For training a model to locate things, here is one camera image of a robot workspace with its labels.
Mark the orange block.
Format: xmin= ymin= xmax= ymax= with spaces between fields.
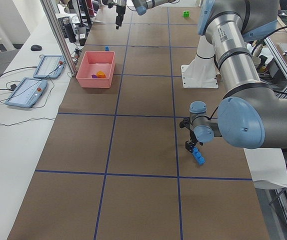
xmin=96 ymin=70 xmax=107 ymax=79

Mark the black computer mouse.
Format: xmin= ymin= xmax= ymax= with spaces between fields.
xmin=30 ymin=44 xmax=43 ymax=52

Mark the white camera stand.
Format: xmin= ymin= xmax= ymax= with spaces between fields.
xmin=181 ymin=36 xmax=219 ymax=89

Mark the black bottle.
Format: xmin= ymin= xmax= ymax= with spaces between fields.
xmin=63 ymin=17 xmax=77 ymax=43

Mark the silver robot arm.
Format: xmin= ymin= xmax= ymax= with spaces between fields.
xmin=188 ymin=0 xmax=287 ymax=149
xmin=108 ymin=0 xmax=177 ymax=30

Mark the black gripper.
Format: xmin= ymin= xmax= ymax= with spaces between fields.
xmin=185 ymin=129 xmax=199 ymax=153
xmin=115 ymin=0 xmax=127 ymax=30

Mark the long blue block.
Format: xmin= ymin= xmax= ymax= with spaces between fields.
xmin=192 ymin=147 xmax=206 ymax=166

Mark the pink plastic box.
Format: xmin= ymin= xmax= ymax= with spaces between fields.
xmin=76 ymin=51 xmax=116 ymax=89

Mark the near blue teach pendant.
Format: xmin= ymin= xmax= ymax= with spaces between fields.
xmin=4 ymin=77 xmax=48 ymax=108

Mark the aluminium frame post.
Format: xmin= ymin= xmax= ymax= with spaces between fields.
xmin=40 ymin=0 xmax=77 ymax=77

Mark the far blue teach pendant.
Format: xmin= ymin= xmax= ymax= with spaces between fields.
xmin=33 ymin=55 xmax=65 ymax=79

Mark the blue teach pendant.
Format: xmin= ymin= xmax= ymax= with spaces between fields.
xmin=4 ymin=77 xmax=48 ymax=108
xmin=33 ymin=55 xmax=65 ymax=79

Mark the green block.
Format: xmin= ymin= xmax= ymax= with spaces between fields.
xmin=182 ymin=10 xmax=190 ymax=18

